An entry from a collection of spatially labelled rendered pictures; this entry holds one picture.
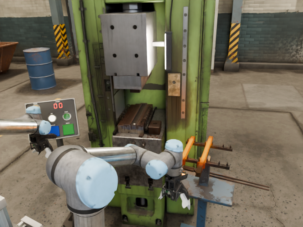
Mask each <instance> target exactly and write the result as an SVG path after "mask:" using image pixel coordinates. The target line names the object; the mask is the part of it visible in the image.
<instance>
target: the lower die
mask: <svg viewBox="0 0 303 227"><path fill-rule="evenodd" d="M143 104H145V106H144V108H143V110H142V112H141V114H140V116H139V118H138V120H137V122H136V125H135V126H134V125H131V123H132V121H133V119H134V117H135V116H136V114H137V112H138V110H139V108H140V106H141V105H142V103H141V104H135V105H134V104H131V107H129V108H128V111H127V112H126V113H125V115H124V118H123V117H122V120H121V121H120V122H119V124H118V133H128V132H129V133H131V134H140V133H142V134H144V132H145V130H144V127H145V122H144V121H142V119H143V118H146V119H147V117H146V116H145V117H143V116H144V114H145V112H146V111H147V108H148V107H151V108H152V110H153V107H152V104H147V103H143ZM141 121H142V123H141Z"/></svg>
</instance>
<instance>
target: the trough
mask: <svg viewBox="0 0 303 227"><path fill-rule="evenodd" d="M144 106H145V104H142V105H141V106H140V108H139V110H138V112H137V114H136V116H135V117H134V119H133V121H132V123H131V125H134V126H135V125H136V122H137V120H138V118H139V116H140V114H141V112H142V110H143V108H144ZM133 123H135V124H133Z"/></svg>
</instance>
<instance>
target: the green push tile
mask: <svg viewBox="0 0 303 227"><path fill-rule="evenodd" d="M62 126H63V134H64V136H65V135H71V134H74V126H73V124H66V125H62Z"/></svg>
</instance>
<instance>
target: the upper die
mask: <svg viewBox="0 0 303 227"><path fill-rule="evenodd" d="M151 74H152V73H150V74H149V76H148V77H145V76H139V74H138V75H137V76H117V74H116V75H115V76H113V80H114V89H136V90H141V89H142V88H143V87H144V85H145V83H146V82H147V80H148V79H149V77H150V75H151Z"/></svg>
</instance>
